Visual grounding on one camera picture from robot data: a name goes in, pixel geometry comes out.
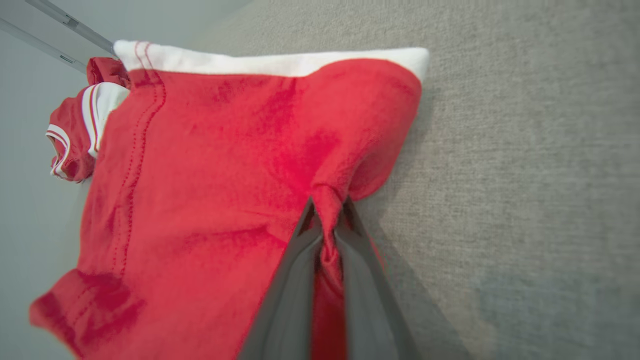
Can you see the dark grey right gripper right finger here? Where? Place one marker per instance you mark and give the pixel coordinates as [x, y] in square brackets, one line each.
[372, 315]

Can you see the red shorts with white trim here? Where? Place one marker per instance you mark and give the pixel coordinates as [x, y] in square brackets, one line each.
[210, 200]

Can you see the grey fabric sofa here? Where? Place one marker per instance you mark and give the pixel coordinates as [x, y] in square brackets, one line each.
[525, 175]

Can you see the red Bulls jersey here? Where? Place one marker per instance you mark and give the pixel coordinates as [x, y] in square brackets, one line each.
[70, 135]

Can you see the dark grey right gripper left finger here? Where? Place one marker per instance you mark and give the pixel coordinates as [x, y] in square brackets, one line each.
[285, 315]

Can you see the grey metal partition post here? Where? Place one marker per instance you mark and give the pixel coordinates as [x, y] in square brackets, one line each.
[66, 59]
[70, 21]

